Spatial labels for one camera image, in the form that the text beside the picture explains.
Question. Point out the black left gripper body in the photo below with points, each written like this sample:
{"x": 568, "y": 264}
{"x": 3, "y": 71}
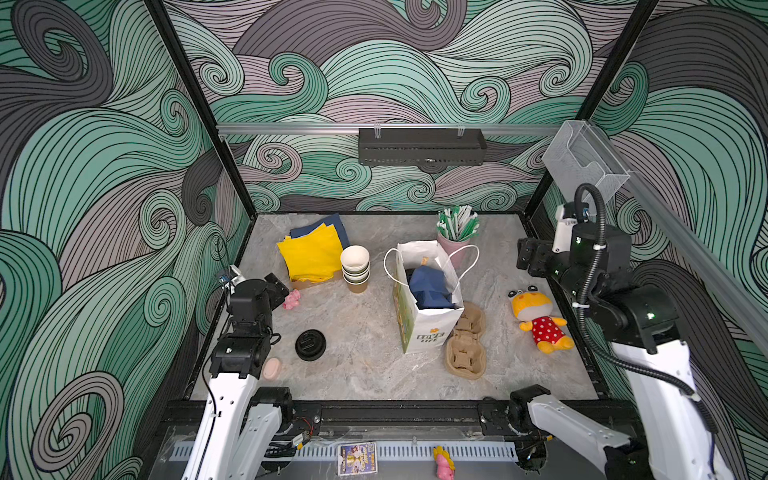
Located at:
{"x": 275, "y": 292}

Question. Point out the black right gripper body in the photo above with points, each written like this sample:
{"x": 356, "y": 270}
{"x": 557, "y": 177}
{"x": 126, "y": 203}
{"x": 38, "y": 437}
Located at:
{"x": 552, "y": 263}

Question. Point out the single navy blue napkin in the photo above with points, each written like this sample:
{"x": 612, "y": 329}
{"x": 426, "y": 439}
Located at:
{"x": 428, "y": 287}

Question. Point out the white green paper takeout bag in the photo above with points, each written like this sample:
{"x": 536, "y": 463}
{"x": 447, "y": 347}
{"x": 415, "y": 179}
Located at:
{"x": 423, "y": 330}

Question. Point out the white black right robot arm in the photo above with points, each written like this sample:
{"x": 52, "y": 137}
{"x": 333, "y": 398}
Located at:
{"x": 634, "y": 328}

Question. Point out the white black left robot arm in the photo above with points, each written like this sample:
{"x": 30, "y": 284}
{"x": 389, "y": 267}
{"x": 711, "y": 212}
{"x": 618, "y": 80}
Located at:
{"x": 240, "y": 418}

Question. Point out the pink plush toy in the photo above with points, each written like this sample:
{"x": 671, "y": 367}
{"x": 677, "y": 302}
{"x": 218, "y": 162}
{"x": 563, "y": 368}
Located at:
{"x": 292, "y": 300}

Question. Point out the brown cardboard napkin box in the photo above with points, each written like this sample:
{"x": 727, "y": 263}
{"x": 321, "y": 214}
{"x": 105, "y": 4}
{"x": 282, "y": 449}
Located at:
{"x": 306, "y": 284}

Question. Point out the pink oval soap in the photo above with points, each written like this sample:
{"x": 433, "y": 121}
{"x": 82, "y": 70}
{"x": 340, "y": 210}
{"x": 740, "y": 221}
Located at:
{"x": 272, "y": 369}

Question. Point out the yellow napkin stack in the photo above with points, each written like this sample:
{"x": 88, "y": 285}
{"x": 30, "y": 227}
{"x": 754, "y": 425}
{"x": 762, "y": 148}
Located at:
{"x": 315, "y": 257}

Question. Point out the yellow plush doll red dress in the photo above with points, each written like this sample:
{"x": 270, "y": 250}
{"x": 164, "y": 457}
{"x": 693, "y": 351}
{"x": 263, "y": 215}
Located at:
{"x": 533, "y": 311}

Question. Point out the stack of paper cups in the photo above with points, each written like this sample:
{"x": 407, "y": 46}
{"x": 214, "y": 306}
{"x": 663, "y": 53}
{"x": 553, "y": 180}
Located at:
{"x": 355, "y": 262}

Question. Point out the navy blue napkin stack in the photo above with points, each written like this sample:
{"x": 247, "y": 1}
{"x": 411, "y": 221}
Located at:
{"x": 331, "y": 220}

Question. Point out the pink metal straw bucket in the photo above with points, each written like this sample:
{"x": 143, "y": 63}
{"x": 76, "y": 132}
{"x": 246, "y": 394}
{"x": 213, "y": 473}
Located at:
{"x": 454, "y": 247}

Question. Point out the green white wrapped straws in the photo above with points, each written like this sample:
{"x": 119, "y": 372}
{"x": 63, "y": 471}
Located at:
{"x": 458, "y": 223}

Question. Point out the brown pulp cup carrier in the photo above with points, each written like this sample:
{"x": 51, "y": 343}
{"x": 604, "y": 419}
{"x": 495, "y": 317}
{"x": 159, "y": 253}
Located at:
{"x": 465, "y": 355}

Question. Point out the colourful picture card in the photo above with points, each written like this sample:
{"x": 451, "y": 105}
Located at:
{"x": 357, "y": 459}

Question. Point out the pink yellow small toy figure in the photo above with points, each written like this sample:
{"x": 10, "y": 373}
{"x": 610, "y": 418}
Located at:
{"x": 445, "y": 467}

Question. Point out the clear acrylic wall holder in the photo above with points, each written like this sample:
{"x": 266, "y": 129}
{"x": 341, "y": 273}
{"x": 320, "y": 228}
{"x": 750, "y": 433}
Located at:
{"x": 582, "y": 153}

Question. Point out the aluminium wall rail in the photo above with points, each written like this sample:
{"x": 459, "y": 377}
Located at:
{"x": 305, "y": 128}

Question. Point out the black wall shelf tray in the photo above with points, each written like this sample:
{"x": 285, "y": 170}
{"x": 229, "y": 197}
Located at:
{"x": 421, "y": 148}

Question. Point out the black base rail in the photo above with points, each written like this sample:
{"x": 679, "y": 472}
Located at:
{"x": 488, "y": 417}

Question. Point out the white slotted cable duct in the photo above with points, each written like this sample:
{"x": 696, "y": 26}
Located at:
{"x": 459, "y": 451}

